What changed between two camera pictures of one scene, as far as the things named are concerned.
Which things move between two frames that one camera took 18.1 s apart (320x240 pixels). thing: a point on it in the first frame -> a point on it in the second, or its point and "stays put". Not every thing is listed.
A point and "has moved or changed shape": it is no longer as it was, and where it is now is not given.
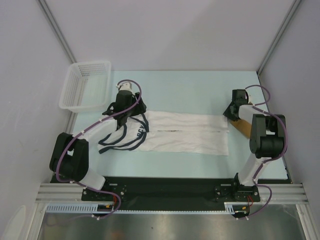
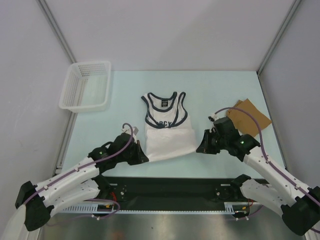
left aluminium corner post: x=57 y=31 stays put
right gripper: x=227 y=114 -> x=204 y=147
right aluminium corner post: x=262 y=65 stays put
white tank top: x=169 y=133 has moved or changed shape
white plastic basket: x=87 y=87 stays put
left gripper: x=140 y=108 -> x=140 y=157
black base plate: x=173 y=193 stays put
